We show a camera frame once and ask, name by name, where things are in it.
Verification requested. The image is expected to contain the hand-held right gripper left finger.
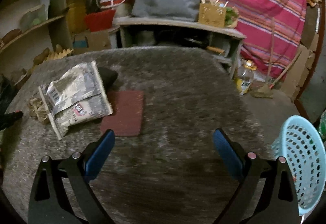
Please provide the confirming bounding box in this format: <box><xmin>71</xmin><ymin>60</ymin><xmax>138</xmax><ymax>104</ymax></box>
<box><xmin>28</xmin><ymin>129</ymin><xmax>117</xmax><ymax>224</ymax></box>

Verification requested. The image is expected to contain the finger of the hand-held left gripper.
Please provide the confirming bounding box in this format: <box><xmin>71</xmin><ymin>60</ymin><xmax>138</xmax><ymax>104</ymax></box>
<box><xmin>0</xmin><ymin>111</ymin><xmax>23</xmax><ymax>131</ymax></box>

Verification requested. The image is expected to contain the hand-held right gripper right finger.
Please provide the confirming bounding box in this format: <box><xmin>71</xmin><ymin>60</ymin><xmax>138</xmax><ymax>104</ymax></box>
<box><xmin>213</xmin><ymin>128</ymin><xmax>299</xmax><ymax>224</ymax></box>

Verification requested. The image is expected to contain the brown paper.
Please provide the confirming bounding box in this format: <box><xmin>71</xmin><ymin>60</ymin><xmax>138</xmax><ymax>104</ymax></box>
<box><xmin>28</xmin><ymin>96</ymin><xmax>51</xmax><ymax>126</ymax></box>

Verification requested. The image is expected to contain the dark red scouring pad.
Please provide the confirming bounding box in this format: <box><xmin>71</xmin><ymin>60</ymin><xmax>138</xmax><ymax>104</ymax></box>
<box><xmin>99</xmin><ymin>90</ymin><xmax>144</xmax><ymax>137</ymax></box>

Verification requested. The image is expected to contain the silver foil snack bag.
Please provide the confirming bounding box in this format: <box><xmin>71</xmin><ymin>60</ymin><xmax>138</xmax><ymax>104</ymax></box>
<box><xmin>38</xmin><ymin>60</ymin><xmax>114</xmax><ymax>141</ymax></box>

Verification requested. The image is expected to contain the light blue plastic basket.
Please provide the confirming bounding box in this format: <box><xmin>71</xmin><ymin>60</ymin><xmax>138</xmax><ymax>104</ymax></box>
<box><xmin>271</xmin><ymin>115</ymin><xmax>326</xmax><ymax>217</ymax></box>

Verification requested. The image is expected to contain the black cup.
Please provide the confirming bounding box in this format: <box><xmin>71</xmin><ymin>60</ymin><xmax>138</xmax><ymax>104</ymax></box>
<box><xmin>98</xmin><ymin>66</ymin><xmax>118</xmax><ymax>87</ymax></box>

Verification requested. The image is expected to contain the grey shaggy table rug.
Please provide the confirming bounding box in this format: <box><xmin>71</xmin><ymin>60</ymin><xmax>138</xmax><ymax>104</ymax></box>
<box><xmin>2</xmin><ymin>45</ymin><xmax>277</xmax><ymax>224</ymax></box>

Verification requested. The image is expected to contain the large potato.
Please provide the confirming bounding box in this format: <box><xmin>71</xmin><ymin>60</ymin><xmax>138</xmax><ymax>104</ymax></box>
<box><xmin>33</xmin><ymin>48</ymin><xmax>50</xmax><ymax>65</ymax></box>

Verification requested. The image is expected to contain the straw broom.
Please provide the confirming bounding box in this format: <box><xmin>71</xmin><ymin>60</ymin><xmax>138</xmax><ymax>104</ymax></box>
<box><xmin>251</xmin><ymin>17</ymin><xmax>303</xmax><ymax>99</ymax></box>

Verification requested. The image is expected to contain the yellow capped oil bottle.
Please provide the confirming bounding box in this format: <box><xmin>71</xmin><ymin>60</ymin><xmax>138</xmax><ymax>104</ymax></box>
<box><xmin>234</xmin><ymin>60</ymin><xmax>258</xmax><ymax>96</ymax></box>

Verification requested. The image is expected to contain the cardboard egg tray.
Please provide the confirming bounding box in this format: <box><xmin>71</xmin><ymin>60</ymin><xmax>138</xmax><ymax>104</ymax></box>
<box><xmin>47</xmin><ymin>47</ymin><xmax>74</xmax><ymax>61</ymax></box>

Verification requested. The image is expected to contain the sweet potato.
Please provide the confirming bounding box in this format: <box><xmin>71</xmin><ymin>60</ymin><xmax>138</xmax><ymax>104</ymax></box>
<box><xmin>1</xmin><ymin>29</ymin><xmax>22</xmax><ymax>44</ymax></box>

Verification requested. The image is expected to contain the wooden shelf unit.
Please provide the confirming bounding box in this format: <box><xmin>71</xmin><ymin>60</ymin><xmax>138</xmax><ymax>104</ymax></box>
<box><xmin>0</xmin><ymin>0</ymin><xmax>75</xmax><ymax>82</ymax></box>

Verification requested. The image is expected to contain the clear plastic container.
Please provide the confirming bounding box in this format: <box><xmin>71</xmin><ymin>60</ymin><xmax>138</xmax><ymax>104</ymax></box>
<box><xmin>20</xmin><ymin>6</ymin><xmax>49</xmax><ymax>31</ymax></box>

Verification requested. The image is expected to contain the wooden rolling pin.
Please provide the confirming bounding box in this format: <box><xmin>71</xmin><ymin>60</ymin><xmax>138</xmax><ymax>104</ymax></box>
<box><xmin>206</xmin><ymin>46</ymin><xmax>226</xmax><ymax>54</ymax></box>

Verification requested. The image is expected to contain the brown cardboard box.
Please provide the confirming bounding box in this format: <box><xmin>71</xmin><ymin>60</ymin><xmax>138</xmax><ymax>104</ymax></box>
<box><xmin>72</xmin><ymin>29</ymin><xmax>113</xmax><ymax>55</ymax></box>

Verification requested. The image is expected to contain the stack of flat cardboard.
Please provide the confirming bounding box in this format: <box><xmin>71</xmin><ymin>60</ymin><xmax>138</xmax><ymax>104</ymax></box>
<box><xmin>285</xmin><ymin>5</ymin><xmax>319</xmax><ymax>100</ymax></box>

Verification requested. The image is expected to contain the large yellow oil bottle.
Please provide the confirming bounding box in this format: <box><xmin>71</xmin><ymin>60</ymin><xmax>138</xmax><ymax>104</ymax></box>
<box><xmin>66</xmin><ymin>0</ymin><xmax>87</xmax><ymax>34</ymax></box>

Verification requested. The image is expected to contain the red woven basket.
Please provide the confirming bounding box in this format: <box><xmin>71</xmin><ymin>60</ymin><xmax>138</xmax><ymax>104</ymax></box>
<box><xmin>84</xmin><ymin>9</ymin><xmax>117</xmax><ymax>33</ymax></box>

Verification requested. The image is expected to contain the bag of green vegetables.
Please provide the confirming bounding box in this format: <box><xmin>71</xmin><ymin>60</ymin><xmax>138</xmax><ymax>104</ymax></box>
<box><xmin>225</xmin><ymin>7</ymin><xmax>240</xmax><ymax>29</ymax></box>

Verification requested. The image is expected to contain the wooden utensil holder box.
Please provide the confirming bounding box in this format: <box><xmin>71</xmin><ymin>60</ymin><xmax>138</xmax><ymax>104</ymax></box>
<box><xmin>198</xmin><ymin>3</ymin><xmax>227</xmax><ymax>28</ymax></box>

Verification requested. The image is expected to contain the low grey cabinet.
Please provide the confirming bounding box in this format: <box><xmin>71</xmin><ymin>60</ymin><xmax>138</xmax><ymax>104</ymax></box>
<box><xmin>113</xmin><ymin>17</ymin><xmax>247</xmax><ymax>80</ymax></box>

